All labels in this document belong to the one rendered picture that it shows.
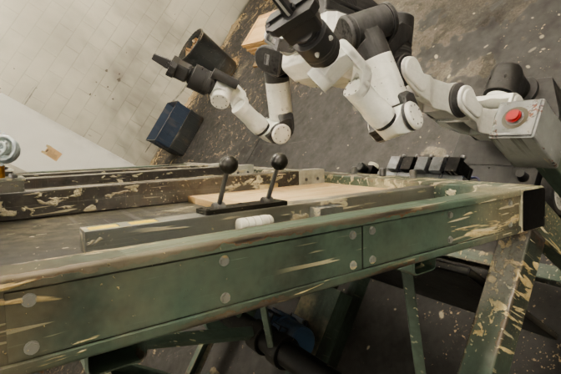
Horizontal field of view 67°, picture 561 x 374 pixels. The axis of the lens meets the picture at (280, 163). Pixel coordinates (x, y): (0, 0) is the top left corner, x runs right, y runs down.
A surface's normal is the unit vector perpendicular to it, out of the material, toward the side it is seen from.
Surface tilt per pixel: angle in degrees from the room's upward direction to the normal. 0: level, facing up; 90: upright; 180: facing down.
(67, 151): 90
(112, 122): 90
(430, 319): 0
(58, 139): 90
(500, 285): 0
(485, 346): 0
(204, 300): 90
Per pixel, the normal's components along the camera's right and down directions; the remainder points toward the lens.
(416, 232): 0.57, 0.03
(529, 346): -0.71, -0.48
